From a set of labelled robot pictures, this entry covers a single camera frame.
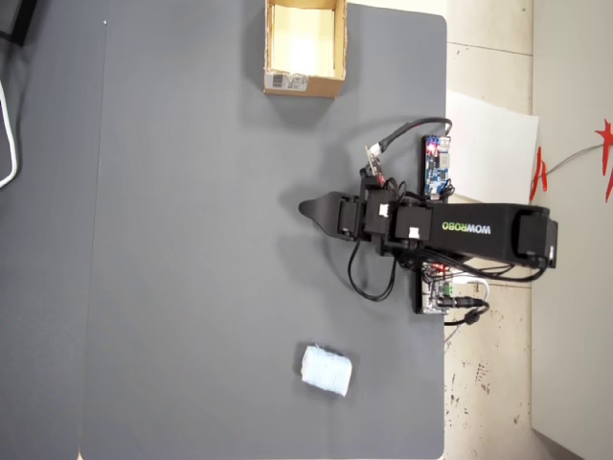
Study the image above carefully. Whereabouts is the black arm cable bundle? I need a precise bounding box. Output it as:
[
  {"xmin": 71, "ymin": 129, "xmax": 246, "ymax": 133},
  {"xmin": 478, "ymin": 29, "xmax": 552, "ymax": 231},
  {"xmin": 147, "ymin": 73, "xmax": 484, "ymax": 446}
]
[{"xmin": 420, "ymin": 253, "xmax": 553, "ymax": 284}]

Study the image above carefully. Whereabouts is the white paper sheet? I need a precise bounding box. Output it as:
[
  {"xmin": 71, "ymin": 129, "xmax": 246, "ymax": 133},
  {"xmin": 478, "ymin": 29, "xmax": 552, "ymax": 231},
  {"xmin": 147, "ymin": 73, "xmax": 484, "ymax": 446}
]
[{"xmin": 444, "ymin": 89, "xmax": 540, "ymax": 208}]

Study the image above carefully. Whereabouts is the black camera cable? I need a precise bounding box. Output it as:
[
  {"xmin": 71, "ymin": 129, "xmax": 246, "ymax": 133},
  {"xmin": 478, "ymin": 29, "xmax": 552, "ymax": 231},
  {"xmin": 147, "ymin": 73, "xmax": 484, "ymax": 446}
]
[{"xmin": 368, "ymin": 117, "xmax": 455, "ymax": 159}]

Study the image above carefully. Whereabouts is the open cardboard box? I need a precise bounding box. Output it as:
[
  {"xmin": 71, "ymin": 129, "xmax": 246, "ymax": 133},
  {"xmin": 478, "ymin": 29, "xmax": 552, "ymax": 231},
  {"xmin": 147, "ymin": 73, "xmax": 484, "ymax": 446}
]
[{"xmin": 262, "ymin": 0, "xmax": 348, "ymax": 99}]

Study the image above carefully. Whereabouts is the motor controller circuit board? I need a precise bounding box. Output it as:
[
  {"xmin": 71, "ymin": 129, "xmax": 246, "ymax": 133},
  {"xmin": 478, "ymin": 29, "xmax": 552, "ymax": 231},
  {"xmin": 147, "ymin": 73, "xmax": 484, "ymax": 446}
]
[{"xmin": 415, "ymin": 262, "xmax": 454, "ymax": 316}]

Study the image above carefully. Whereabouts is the black looping servo cable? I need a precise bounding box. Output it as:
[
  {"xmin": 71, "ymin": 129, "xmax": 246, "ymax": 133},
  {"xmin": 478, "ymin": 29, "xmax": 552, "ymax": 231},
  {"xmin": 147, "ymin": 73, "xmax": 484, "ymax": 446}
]
[{"xmin": 348, "ymin": 238, "xmax": 399, "ymax": 303}]

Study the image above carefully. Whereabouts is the black power plug cable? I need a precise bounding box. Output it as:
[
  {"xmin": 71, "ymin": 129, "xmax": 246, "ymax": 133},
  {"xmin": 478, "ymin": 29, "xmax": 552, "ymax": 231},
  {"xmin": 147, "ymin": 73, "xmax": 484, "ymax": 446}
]
[{"xmin": 443, "ymin": 295, "xmax": 491, "ymax": 329}]

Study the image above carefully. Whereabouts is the small wrist camera board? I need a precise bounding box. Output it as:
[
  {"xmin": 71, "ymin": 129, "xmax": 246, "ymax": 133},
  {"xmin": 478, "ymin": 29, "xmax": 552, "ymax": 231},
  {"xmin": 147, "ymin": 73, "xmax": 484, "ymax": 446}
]
[{"xmin": 361, "ymin": 143, "xmax": 388, "ymax": 191}]

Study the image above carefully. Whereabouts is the white thin cable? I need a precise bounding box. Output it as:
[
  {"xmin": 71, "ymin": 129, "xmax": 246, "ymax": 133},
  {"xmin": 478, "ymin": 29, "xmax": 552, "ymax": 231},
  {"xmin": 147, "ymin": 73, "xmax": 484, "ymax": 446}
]
[{"xmin": 452, "ymin": 274, "xmax": 492, "ymax": 306}]

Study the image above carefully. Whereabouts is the large grey textured mat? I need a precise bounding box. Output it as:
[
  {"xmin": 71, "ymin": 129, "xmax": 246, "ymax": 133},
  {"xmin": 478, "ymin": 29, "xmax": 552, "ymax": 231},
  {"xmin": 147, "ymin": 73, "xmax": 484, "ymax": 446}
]
[
  {"xmin": 78, "ymin": 0, "xmax": 449, "ymax": 460},
  {"xmin": 0, "ymin": 0, "xmax": 107, "ymax": 460}
]

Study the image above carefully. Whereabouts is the white curved frame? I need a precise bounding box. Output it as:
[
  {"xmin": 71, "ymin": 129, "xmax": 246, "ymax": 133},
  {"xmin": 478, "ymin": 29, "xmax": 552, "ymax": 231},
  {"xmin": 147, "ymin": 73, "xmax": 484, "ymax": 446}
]
[{"xmin": 0, "ymin": 79, "xmax": 22, "ymax": 190}]

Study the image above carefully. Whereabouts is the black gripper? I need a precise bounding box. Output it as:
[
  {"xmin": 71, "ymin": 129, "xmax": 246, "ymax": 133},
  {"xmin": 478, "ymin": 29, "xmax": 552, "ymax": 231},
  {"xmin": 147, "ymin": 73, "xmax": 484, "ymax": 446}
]
[{"xmin": 298, "ymin": 191, "xmax": 368, "ymax": 242}]

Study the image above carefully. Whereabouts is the white board panel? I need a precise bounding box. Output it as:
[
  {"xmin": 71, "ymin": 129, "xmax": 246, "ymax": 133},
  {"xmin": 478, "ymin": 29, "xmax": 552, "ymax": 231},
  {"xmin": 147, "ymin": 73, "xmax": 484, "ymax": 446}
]
[{"xmin": 530, "ymin": 0, "xmax": 613, "ymax": 460}]

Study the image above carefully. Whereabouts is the blue white cloth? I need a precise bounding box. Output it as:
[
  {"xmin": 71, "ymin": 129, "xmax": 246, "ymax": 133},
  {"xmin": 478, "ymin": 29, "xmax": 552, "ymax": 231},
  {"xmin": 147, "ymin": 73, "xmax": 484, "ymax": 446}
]
[{"xmin": 299, "ymin": 342, "xmax": 354, "ymax": 399}]

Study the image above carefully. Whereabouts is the blue circuit board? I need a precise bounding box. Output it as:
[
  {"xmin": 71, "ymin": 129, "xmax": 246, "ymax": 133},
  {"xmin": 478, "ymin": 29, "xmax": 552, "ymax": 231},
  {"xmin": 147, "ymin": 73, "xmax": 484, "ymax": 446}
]
[{"xmin": 420, "ymin": 135, "xmax": 454, "ymax": 200}]

